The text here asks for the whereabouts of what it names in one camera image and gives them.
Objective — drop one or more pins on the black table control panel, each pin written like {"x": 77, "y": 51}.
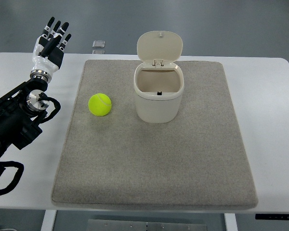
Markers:
{"x": 272, "y": 216}

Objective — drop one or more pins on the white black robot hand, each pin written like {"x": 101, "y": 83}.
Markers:
{"x": 49, "y": 49}

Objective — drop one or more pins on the white right table leg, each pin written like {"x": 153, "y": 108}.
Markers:
{"x": 230, "y": 222}

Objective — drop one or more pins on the yellow tennis ball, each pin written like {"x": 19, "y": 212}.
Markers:
{"x": 99, "y": 104}

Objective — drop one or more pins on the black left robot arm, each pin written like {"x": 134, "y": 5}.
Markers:
{"x": 23, "y": 109}

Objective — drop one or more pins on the white left table leg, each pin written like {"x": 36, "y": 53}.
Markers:
{"x": 48, "y": 220}

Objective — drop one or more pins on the beige lidded plastic bin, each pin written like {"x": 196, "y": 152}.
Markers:
{"x": 158, "y": 81}

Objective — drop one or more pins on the clear plastic floor plate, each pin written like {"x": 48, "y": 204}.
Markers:
{"x": 98, "y": 44}

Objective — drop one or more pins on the white table leg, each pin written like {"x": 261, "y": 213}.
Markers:
{"x": 48, "y": 220}
{"x": 230, "y": 222}

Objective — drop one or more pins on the grey felt mat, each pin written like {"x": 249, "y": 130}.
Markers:
{"x": 195, "y": 161}

